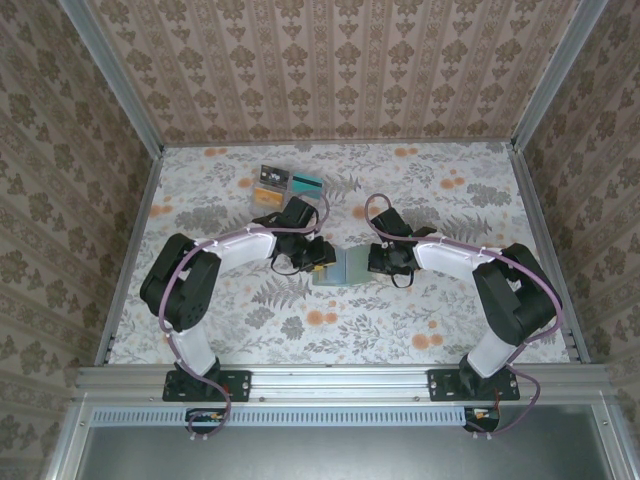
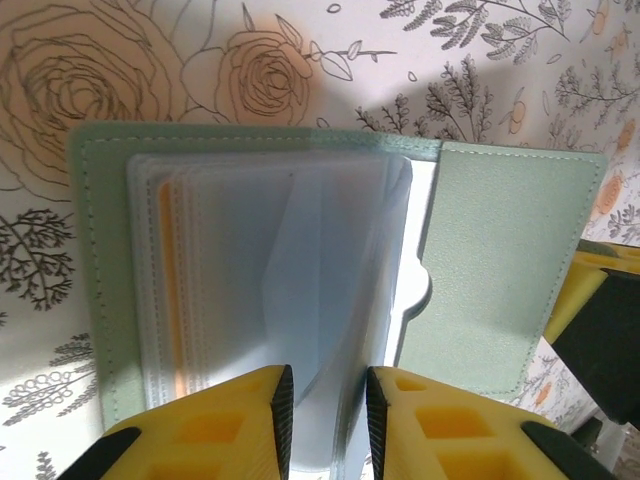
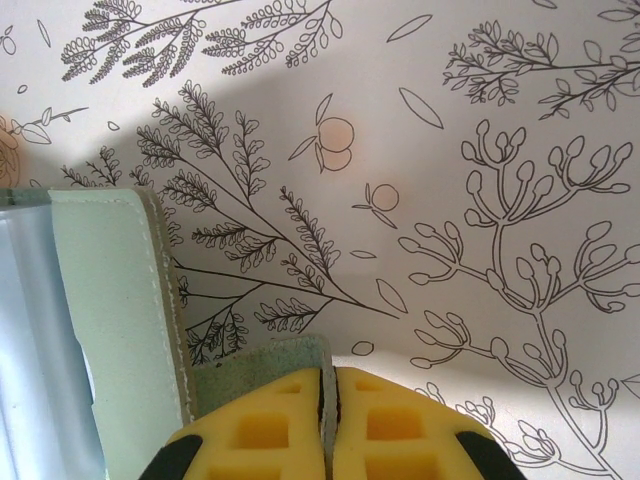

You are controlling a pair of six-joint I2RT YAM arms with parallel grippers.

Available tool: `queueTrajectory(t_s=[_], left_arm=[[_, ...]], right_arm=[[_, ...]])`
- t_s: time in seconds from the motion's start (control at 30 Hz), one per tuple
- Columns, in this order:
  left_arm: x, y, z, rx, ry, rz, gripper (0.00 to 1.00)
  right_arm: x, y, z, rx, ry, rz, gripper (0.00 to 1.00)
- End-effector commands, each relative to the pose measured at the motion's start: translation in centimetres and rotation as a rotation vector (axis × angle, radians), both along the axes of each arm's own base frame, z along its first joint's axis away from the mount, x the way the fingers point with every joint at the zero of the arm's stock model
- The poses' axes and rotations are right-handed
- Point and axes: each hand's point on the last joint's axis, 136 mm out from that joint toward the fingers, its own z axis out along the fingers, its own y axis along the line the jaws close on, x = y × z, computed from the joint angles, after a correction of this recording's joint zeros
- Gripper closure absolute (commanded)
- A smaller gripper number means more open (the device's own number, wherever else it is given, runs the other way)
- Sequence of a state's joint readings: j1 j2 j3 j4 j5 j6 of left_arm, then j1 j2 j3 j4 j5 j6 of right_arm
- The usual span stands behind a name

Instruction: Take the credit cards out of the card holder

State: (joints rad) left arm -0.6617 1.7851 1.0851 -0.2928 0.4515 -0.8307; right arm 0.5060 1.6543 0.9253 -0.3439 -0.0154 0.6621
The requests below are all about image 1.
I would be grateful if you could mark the green translucent card holder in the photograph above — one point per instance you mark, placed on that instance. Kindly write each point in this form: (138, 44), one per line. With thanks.
(350, 272)

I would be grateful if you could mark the clear acrylic card organizer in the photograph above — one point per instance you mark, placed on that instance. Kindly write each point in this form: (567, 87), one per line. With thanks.
(288, 190)

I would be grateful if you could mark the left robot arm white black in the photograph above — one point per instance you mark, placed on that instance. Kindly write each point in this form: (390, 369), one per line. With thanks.
(245, 250)

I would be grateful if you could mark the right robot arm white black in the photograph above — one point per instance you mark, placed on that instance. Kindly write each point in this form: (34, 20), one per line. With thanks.
(445, 260)

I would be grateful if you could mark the teal credit card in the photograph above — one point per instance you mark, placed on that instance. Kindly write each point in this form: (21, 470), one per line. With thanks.
(306, 184)

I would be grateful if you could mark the orange credit card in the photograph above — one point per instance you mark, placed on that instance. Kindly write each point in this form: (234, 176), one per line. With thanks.
(267, 197)

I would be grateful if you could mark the black credit card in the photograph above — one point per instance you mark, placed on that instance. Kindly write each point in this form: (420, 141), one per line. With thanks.
(274, 176)

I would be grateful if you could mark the floral patterned table cover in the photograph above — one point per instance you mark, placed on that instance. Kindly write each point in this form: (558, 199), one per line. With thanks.
(350, 330)

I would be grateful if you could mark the grey metal panel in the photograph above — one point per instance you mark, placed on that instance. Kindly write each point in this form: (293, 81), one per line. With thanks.
(340, 455)

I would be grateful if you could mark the black controller board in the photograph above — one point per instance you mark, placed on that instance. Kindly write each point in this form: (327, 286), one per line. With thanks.
(205, 419)
(482, 417)

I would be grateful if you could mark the long aluminium mounting rail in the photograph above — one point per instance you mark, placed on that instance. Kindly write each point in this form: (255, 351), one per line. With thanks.
(340, 382)

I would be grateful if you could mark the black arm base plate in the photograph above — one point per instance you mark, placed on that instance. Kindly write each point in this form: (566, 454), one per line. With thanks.
(442, 385)
(237, 385)

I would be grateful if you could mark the aluminium side rail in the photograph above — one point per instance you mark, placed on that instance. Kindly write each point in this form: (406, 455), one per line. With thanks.
(129, 265)
(532, 200)

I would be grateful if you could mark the aluminium corner post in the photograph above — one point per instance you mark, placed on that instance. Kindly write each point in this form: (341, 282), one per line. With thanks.
(115, 85)
(555, 75)

